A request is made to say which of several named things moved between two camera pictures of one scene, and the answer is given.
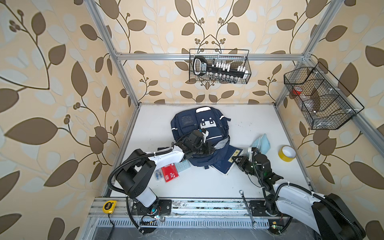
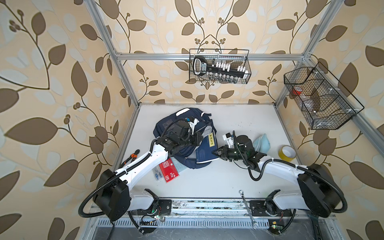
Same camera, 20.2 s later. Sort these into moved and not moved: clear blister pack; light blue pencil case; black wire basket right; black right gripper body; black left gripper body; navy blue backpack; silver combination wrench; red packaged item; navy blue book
Moved: navy blue book; navy blue backpack; black left gripper body; black right gripper body
Not moved: clear blister pack; black wire basket right; silver combination wrench; light blue pencil case; red packaged item
